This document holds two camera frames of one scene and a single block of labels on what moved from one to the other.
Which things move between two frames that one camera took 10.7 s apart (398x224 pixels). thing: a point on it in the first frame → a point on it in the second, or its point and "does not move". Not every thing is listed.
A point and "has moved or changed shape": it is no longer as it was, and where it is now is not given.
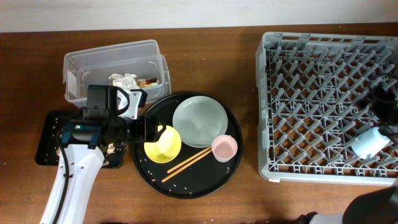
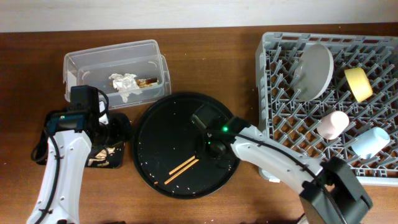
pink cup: [224, 147] has moved or changed shape
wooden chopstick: [176, 172] has moved or changed shape
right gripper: [384, 97] → [219, 154]
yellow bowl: [168, 147] → [359, 83]
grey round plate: [199, 119] → [314, 72]
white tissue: [126, 81] does not move
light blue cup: [370, 144] does not move
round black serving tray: [199, 152] does not move
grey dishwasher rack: [311, 91] does not move
